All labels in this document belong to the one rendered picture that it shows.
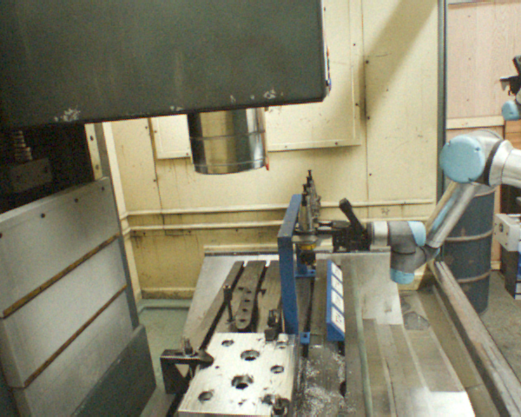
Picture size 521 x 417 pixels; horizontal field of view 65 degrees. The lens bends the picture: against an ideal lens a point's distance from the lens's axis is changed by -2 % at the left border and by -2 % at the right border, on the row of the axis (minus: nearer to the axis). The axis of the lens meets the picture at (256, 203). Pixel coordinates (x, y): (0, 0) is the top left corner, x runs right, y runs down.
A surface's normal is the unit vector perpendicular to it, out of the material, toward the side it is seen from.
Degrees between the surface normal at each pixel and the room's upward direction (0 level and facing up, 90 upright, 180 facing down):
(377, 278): 24
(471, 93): 89
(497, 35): 90
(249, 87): 90
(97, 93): 90
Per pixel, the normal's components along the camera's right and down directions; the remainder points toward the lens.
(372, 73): -0.18, 0.27
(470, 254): 0.13, 0.24
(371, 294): -0.15, -0.77
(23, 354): 0.98, -0.05
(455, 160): -0.83, 0.19
